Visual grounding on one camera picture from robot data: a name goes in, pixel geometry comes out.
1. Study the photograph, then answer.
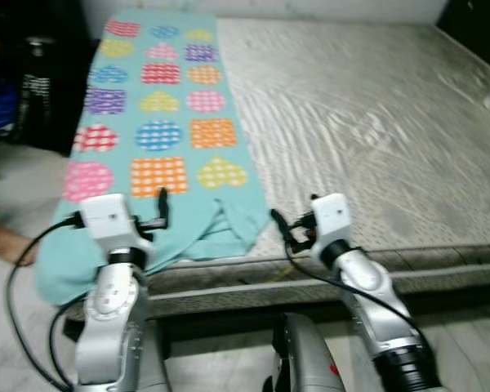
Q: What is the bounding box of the grey robot leg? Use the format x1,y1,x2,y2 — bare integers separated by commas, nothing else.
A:
265,313,348,392
135,318,174,392

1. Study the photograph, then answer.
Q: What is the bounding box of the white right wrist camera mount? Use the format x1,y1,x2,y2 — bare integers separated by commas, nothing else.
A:
309,194,352,250

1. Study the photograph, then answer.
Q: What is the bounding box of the teal blanket with colourful shapes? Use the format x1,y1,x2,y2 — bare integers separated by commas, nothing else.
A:
35,10,270,307

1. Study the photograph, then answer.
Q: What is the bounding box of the dark tufted headboard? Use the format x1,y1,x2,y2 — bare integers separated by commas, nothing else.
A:
437,0,490,73

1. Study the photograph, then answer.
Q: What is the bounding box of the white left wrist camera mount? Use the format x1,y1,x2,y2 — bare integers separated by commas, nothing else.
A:
80,194,152,250

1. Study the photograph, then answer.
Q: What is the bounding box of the grey robot right leg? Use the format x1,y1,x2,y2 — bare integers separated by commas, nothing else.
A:
265,313,348,392

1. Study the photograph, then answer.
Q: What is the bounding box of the black bottle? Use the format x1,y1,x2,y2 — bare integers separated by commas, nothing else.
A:
15,37,60,148

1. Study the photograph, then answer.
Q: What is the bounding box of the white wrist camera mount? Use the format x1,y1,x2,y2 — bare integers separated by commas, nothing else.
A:
309,194,352,250
80,194,152,250

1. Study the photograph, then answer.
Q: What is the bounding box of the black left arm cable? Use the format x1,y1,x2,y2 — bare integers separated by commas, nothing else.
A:
7,214,87,391

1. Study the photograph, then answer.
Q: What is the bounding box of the dark bed frame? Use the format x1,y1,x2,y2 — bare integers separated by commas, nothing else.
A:
61,278,490,344

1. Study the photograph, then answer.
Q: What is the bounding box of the grey robot left leg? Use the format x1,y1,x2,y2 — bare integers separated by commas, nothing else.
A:
135,318,174,392

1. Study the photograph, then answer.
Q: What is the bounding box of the white quilted mattress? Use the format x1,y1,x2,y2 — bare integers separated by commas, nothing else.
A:
65,18,490,319

